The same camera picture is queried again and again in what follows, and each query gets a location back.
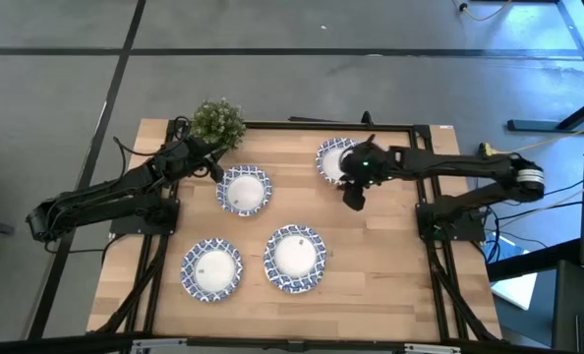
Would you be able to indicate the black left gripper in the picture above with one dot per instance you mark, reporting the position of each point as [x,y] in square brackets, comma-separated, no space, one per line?
[193,153]

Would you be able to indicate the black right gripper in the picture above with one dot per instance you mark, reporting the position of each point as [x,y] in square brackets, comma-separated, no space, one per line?
[370,164]

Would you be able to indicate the blue patterned paper bowl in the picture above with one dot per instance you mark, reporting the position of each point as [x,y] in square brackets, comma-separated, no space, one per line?
[295,258]
[212,270]
[244,193]
[330,164]

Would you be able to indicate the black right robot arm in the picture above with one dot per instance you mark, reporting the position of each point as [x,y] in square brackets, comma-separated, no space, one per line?
[459,162]

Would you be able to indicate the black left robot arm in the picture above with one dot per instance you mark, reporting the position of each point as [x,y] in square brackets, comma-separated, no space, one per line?
[100,196]

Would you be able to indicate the green potted plant, black pot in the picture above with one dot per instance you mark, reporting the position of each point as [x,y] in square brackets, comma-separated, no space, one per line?
[218,123]

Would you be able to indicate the white flat box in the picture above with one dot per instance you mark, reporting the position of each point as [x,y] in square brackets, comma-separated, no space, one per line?
[515,290]

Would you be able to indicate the black desk leg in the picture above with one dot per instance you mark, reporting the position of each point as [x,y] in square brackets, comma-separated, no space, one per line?
[567,120]

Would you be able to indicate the black aluminium crossbar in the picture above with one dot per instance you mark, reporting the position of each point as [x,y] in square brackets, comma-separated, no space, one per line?
[51,346]

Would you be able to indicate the dark laptop with keyboard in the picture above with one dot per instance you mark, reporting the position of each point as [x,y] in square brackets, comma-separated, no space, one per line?
[582,314]

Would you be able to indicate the black aluminium table frame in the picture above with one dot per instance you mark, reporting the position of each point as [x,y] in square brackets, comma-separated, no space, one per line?
[321,126]

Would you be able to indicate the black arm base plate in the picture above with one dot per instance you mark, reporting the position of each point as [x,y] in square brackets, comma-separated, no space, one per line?
[461,231]
[125,227]

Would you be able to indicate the silver metal bracket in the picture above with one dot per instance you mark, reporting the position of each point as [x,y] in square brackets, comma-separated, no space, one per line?
[432,349]
[159,344]

